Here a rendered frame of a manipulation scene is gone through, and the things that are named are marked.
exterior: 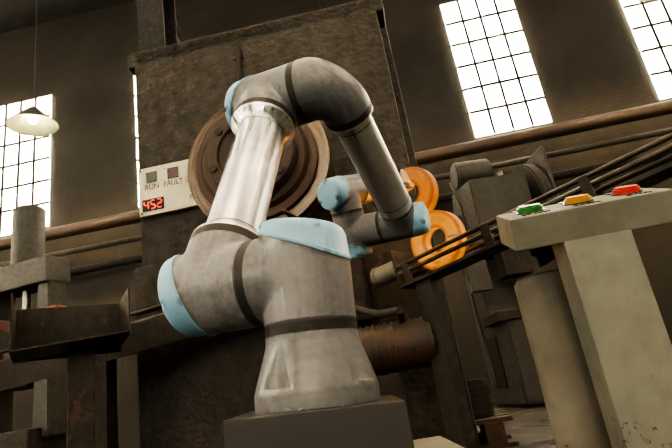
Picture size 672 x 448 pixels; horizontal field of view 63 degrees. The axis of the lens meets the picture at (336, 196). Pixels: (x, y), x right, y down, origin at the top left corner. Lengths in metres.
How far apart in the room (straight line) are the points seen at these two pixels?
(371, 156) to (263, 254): 0.45
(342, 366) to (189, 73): 1.71
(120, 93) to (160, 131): 8.09
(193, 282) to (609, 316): 0.58
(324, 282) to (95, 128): 9.56
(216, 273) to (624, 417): 0.57
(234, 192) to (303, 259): 0.22
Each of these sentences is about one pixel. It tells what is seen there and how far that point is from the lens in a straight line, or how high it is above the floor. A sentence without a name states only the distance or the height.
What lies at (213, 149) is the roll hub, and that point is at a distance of 1.75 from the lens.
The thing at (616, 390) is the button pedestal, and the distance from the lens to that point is 0.88.
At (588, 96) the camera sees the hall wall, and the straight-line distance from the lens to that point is 9.01.
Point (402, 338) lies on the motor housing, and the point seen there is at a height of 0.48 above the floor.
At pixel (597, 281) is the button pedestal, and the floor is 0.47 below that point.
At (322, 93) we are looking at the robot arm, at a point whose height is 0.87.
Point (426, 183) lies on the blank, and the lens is 1.49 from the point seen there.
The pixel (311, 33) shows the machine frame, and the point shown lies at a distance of 2.16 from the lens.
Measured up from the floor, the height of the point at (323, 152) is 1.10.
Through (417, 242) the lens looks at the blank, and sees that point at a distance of 1.47.
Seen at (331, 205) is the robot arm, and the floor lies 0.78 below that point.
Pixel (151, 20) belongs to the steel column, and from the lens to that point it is 5.78.
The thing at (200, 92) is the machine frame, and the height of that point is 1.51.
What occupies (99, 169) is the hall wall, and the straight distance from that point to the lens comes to 9.78.
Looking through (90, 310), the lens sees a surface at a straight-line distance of 1.71.
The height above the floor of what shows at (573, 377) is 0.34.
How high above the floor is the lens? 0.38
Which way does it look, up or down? 20 degrees up
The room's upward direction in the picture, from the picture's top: 9 degrees counter-clockwise
